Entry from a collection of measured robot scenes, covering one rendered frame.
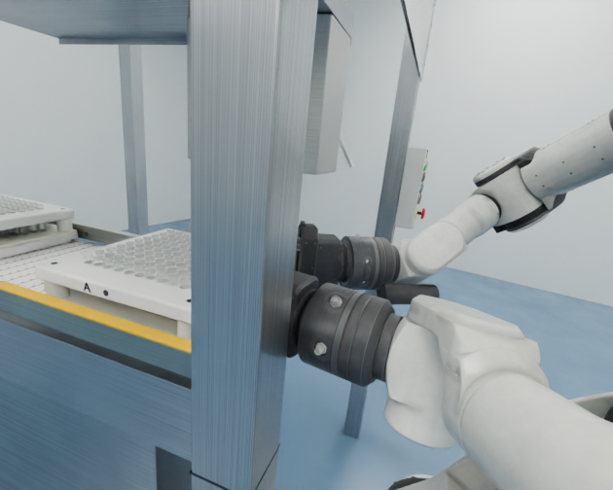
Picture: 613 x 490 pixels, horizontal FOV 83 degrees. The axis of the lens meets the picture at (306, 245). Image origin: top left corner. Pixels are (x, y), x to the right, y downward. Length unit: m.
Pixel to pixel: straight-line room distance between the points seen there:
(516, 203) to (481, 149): 3.10
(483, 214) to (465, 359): 0.47
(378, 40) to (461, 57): 0.86
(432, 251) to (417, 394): 0.29
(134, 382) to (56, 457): 0.35
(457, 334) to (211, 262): 0.18
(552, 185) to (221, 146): 0.60
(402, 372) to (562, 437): 0.15
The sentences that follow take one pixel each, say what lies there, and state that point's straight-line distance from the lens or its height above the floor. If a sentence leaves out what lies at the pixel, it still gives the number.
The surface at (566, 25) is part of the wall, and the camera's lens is 3.98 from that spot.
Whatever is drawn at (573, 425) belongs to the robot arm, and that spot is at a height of 1.02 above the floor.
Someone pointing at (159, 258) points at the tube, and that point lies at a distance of 0.53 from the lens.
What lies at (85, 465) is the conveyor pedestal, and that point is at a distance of 0.75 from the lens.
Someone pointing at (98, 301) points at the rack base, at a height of 0.91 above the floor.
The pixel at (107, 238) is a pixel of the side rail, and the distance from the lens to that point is 0.85.
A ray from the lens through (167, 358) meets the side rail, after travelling 0.41.
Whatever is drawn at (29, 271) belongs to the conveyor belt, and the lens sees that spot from 0.75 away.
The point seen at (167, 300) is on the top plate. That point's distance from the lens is 0.42.
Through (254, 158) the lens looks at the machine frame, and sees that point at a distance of 0.22.
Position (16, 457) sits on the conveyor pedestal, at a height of 0.54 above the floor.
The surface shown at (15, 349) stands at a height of 0.83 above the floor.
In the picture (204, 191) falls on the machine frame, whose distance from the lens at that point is 0.24.
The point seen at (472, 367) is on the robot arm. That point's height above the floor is 1.01.
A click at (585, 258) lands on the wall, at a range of 3.96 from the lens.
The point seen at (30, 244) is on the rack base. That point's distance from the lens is 0.85.
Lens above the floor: 1.14
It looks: 17 degrees down
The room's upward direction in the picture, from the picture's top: 6 degrees clockwise
